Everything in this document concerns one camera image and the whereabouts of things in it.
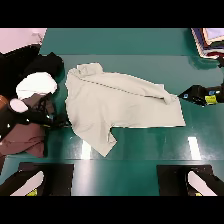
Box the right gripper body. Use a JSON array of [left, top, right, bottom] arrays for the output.
[[185, 84, 209, 107]]

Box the cream T-shirt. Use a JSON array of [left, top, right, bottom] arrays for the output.
[[64, 62, 187, 159]]

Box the dark blue garment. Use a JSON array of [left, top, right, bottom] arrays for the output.
[[191, 27, 224, 57]]

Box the lavender garment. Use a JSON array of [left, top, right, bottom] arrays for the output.
[[203, 27, 224, 44]]

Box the black garment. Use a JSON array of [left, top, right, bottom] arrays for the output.
[[21, 51, 65, 81]]

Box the white garment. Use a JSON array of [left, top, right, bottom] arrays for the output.
[[15, 71, 59, 101]]

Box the brown garment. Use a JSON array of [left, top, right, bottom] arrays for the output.
[[0, 93, 57, 159]]

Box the pale pink garment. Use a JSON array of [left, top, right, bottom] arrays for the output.
[[0, 27, 48, 55]]

